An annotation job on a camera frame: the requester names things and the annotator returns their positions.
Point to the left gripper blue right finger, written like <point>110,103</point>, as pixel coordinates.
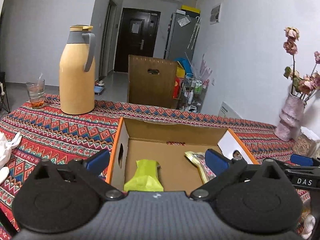
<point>216,162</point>

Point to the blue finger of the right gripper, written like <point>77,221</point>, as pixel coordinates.
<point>301,160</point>

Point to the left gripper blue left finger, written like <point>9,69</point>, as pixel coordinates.
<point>98,162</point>

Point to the yellow striped snack pack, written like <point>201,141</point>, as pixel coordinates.
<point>198,160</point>

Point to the long green snack bar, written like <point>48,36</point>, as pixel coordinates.
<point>145,178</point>

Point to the woven tissue box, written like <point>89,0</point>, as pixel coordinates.
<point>307,143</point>

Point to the pink ceramic vase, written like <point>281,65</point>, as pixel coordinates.
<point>290,116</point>

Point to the red cardboard snack box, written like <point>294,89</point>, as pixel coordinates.
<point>166,143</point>

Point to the colourful patterned tablecloth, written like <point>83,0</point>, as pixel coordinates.
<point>48,133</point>

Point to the dried pink roses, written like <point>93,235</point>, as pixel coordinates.
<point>304,85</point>

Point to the red gift bag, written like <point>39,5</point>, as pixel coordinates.
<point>177,87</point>

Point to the white cloth gloves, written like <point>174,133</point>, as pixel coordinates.
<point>5,153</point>

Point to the glass cup with drink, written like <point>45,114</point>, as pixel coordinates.
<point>35,92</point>

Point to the yellow thermos jug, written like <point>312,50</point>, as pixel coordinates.
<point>77,71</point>

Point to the brown wicker chair back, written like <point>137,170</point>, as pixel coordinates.
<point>151,81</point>

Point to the grey refrigerator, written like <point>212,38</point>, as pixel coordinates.
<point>182,33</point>

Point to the black entrance door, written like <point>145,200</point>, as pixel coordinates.
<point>137,36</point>

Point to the yellow box on fridge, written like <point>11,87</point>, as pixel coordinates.
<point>190,9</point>

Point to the wire storage cart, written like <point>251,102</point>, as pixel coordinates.
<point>193,92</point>

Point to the wall electrical panel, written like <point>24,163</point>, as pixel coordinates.
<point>215,14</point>

